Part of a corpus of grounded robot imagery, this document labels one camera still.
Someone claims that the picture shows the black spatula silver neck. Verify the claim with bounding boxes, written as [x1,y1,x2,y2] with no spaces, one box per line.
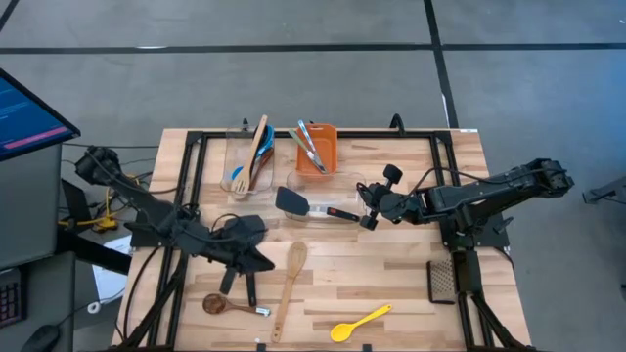
[274,186,362,224]

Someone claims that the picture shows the computer monitor blue screen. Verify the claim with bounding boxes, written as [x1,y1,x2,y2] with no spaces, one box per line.
[0,67,82,162]

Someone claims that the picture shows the grey desk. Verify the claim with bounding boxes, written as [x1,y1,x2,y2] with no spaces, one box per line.
[0,141,77,352]

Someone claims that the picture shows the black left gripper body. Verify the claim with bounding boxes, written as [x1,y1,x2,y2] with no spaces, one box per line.
[188,227,258,276]

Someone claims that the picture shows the orange plastic bin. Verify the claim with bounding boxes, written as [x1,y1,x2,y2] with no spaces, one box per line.
[295,122,339,177]

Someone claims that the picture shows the black keyboard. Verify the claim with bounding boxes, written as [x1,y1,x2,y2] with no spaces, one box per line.
[0,281,25,329]

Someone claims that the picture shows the yellow plastic spoon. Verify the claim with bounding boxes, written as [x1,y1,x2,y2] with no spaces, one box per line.
[330,303,394,343]

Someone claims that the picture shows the teal plastic utensil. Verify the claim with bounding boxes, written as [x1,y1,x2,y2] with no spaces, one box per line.
[254,125,276,165]

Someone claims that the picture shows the large wooden slotted turner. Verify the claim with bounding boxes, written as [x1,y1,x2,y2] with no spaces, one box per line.
[231,114,269,195]

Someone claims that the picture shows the black aluminium table frame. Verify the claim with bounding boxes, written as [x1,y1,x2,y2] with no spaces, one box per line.
[116,127,534,352]

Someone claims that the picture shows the yellow cable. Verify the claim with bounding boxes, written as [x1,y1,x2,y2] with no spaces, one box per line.
[58,173,141,234]

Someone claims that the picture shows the black computer mouse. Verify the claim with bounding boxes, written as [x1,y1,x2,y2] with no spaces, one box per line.
[20,324,61,352]

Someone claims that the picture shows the light blue spatula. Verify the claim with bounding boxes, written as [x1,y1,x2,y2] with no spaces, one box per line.
[231,141,273,182]

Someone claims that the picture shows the silver metal tongs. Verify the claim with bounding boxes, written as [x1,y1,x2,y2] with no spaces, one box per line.
[296,119,329,176]

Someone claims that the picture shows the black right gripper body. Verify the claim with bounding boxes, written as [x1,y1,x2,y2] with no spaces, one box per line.
[364,180,427,227]

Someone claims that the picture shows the small dark wooden spoon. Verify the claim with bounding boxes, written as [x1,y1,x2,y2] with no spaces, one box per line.
[201,292,273,318]

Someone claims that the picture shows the white paper sheet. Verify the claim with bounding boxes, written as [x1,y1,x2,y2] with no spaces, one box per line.
[91,234,134,305]

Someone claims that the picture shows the clear plastic bin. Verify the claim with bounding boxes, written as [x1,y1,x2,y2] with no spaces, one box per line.
[286,169,368,222]
[219,127,276,200]

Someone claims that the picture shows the reddish brown wooden spoon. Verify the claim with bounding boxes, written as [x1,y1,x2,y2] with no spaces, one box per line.
[247,148,275,192]

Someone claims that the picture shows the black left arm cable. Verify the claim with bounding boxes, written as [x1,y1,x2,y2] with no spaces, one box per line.
[85,149,268,341]

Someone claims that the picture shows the wooden slotted spoon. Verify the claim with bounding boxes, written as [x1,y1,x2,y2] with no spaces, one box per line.
[270,241,309,344]

